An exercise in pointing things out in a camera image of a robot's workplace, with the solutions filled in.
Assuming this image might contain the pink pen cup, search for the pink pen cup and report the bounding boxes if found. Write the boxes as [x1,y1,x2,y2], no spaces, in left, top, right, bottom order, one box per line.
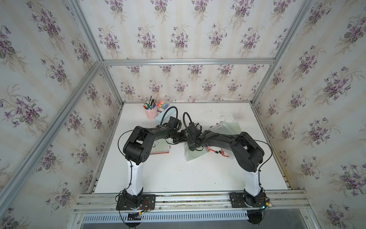
[145,107,158,120]

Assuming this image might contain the mesh document bag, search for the mesh document bag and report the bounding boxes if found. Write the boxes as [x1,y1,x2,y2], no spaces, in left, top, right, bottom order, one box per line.
[151,139,170,155]
[184,143,208,162]
[210,121,242,135]

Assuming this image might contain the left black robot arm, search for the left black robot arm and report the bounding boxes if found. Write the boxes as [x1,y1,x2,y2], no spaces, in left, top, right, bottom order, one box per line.
[120,106,186,204]

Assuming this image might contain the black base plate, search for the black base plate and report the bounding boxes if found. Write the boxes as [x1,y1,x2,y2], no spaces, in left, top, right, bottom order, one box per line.
[116,194,156,211]
[229,190,270,209]

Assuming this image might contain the aluminium mounting rail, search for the aluminium mounting rail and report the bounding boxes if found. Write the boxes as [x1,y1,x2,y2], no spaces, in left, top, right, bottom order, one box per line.
[72,190,311,214]

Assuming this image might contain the white ventilation grille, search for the white ventilation grille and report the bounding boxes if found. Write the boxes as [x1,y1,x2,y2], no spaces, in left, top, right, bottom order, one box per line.
[82,210,249,224]

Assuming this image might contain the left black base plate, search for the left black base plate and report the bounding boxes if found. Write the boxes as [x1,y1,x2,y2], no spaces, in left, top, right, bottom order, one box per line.
[116,194,156,211]

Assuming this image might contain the colourful marker box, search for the colourful marker box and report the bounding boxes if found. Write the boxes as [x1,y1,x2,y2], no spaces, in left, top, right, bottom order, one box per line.
[155,100,170,112]

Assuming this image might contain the light blue pencil case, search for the light blue pencil case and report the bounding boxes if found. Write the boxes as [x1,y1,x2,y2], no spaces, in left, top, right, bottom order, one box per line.
[154,104,176,124]

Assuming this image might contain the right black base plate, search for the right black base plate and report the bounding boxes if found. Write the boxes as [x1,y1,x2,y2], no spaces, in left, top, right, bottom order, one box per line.
[229,190,270,209]

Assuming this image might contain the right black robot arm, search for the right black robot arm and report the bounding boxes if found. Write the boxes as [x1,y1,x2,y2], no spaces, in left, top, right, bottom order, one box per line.
[183,112,269,209]

